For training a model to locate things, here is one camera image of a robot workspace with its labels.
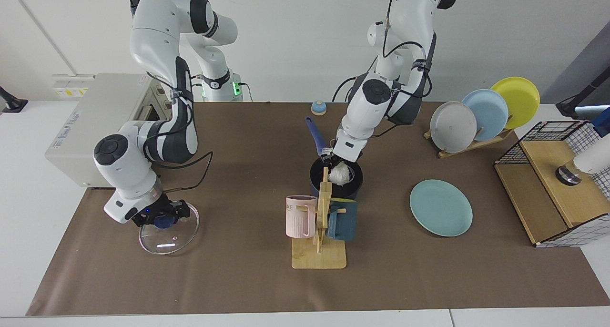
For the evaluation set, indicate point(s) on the white vermicelli bundle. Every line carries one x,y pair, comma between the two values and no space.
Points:
340,174

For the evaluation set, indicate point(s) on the glass lid with blue knob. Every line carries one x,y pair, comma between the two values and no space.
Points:
186,236

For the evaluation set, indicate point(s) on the green round plate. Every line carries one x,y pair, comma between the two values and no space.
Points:
441,208

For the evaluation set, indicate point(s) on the grey round plate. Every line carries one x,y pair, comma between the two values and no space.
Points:
452,127

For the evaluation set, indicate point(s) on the wooden plate rack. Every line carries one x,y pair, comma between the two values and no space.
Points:
469,147

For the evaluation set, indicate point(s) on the light blue round plate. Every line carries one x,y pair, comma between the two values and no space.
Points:
493,112

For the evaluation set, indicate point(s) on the yellow round plate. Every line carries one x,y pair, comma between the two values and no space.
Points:
519,98

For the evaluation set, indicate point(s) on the small blue round thing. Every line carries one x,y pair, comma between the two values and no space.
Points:
319,108

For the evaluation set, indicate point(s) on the dark teal cup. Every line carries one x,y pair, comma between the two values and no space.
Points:
344,224

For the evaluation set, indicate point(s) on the pink cup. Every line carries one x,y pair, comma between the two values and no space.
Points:
298,219

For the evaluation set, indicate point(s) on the wooden cup stand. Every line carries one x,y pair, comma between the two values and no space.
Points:
319,258

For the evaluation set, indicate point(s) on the brown table cloth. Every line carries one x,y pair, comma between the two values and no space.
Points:
238,279

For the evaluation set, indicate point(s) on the pale toaster oven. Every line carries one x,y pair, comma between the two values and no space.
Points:
95,117

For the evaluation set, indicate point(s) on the white outlet with yellow labels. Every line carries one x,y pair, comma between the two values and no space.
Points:
71,91

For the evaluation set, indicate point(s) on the white cylinder with silver end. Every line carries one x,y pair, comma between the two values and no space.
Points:
593,160

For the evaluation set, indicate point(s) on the blue plastic piece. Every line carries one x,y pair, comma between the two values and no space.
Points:
603,122

